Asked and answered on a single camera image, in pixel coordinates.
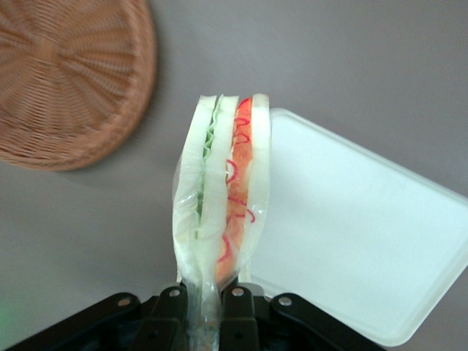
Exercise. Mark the white rectangular plastic tray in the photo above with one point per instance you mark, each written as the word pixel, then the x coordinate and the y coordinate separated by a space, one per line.
pixel 358 226

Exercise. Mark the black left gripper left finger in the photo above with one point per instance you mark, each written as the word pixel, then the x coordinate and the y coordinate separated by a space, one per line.
pixel 146 321

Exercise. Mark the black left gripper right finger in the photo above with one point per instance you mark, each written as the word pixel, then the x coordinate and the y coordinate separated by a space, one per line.
pixel 278 321

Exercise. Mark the plastic-wrapped triangle sandwich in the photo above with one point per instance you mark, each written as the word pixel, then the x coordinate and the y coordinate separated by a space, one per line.
pixel 215 190

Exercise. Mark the round brown wicker basket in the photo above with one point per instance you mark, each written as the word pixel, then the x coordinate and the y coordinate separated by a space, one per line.
pixel 62 84

